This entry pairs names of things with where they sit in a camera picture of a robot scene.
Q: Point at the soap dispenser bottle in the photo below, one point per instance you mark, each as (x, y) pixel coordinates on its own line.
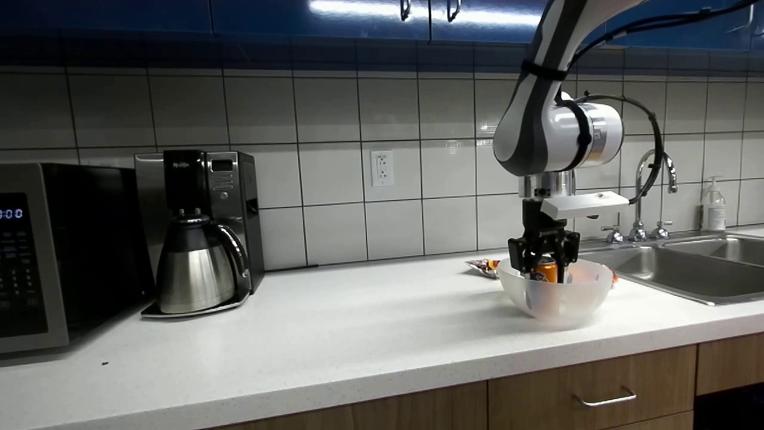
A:
(714, 209)

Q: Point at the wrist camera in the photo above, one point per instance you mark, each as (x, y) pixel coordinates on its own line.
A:
(588, 205)

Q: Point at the steel coffee maker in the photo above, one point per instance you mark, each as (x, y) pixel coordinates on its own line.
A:
(230, 191)

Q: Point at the blue cabinet door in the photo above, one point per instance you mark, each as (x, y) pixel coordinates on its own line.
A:
(495, 21)
(322, 18)

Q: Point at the blue wall cabinet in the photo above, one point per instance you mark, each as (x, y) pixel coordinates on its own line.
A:
(179, 18)

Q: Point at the chrome tap lever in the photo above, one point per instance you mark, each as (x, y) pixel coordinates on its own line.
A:
(613, 234)
(661, 230)

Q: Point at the steel coffee carafe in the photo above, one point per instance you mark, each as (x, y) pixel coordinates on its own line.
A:
(194, 269)

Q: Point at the microwave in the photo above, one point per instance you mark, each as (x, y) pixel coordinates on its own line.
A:
(71, 257)

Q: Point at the steel sink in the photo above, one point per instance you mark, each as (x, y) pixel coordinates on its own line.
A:
(686, 272)

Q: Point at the snack packet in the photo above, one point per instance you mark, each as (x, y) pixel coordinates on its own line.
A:
(482, 267)

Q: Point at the small orange packet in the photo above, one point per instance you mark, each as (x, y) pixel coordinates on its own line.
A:
(613, 278)

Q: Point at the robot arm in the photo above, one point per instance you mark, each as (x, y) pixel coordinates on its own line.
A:
(540, 128)

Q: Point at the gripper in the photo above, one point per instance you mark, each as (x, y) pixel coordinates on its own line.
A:
(535, 226)

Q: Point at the chrome tap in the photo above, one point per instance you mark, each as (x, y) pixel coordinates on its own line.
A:
(638, 197)

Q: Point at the wall socket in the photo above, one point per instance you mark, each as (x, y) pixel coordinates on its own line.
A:
(382, 168)

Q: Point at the translucent plastic bowl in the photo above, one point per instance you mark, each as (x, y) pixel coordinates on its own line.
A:
(558, 298)

